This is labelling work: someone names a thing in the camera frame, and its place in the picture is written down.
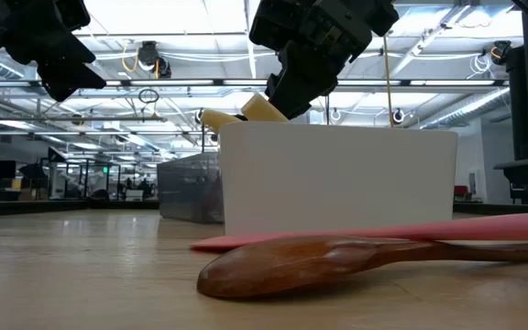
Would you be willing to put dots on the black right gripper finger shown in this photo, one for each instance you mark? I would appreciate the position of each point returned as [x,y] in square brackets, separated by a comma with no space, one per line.
[319,69]
[289,96]

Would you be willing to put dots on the black aluminium table frame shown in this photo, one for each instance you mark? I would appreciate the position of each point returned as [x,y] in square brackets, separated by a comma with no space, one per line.
[16,206]

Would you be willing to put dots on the pink silicone spatula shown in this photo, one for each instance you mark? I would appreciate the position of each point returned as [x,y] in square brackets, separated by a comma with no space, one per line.
[475,229]

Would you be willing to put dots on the grey translucent plastic bin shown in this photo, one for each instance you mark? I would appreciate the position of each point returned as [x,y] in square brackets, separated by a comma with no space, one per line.
[186,188]

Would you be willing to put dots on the brown wooden spoon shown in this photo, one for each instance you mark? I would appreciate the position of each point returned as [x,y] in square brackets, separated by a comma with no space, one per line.
[291,266]

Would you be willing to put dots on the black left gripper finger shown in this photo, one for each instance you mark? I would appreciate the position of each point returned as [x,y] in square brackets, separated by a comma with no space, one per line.
[58,48]
[69,80]

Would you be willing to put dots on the background robot workcell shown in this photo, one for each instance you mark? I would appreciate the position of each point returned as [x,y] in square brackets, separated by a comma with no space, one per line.
[94,176]

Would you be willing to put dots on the red background seat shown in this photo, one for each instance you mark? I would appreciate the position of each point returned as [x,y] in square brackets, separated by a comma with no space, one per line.
[460,191]

